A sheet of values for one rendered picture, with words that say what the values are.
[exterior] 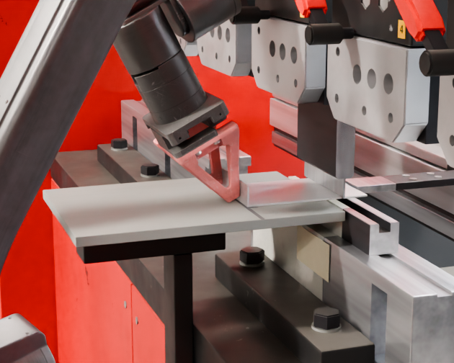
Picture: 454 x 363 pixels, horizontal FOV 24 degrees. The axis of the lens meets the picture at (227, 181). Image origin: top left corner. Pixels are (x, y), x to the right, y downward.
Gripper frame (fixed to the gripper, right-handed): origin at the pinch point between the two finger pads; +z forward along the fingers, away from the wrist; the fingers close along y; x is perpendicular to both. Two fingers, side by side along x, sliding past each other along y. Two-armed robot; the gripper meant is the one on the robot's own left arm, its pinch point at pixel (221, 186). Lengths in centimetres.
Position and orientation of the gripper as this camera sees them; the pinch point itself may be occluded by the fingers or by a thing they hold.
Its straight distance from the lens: 106.5
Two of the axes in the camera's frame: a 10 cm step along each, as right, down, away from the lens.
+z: 4.4, 8.3, 3.5
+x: -8.4, 5.1, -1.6
